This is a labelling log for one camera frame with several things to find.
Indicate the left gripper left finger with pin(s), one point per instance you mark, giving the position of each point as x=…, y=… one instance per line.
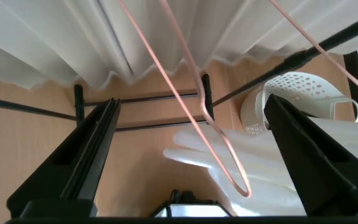
x=73, y=174

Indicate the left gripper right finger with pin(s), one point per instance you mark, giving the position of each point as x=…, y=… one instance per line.
x=328, y=177

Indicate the white printed t-shirt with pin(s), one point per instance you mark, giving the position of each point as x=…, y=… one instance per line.
x=259, y=168

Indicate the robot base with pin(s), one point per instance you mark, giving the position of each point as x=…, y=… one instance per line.
x=191, y=210

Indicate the white laundry basket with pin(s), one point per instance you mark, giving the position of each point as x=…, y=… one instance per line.
x=303, y=87

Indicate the black clothes rack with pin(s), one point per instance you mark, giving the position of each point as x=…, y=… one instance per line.
x=294, y=60

